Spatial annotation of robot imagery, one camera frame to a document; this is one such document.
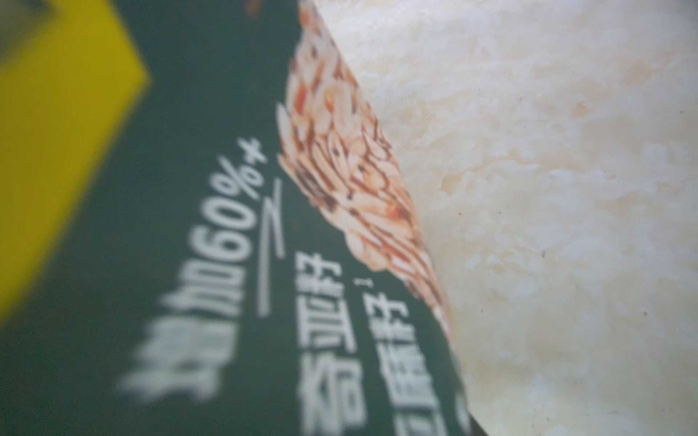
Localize green oats bag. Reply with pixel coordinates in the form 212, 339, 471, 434
1, 1, 483, 435

